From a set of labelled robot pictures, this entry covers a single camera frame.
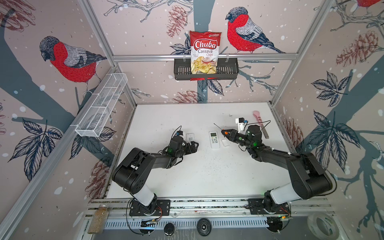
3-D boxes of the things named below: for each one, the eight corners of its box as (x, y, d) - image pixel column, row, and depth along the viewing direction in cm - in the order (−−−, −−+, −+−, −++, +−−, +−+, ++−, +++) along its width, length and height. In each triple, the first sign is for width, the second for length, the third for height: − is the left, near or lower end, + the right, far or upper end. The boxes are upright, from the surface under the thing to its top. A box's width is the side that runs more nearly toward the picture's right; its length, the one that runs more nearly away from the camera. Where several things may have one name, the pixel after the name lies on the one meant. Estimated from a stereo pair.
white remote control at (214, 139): (210, 148, 98) (210, 146, 95) (209, 133, 106) (209, 131, 103) (219, 148, 98) (219, 146, 95) (217, 133, 106) (217, 131, 103)
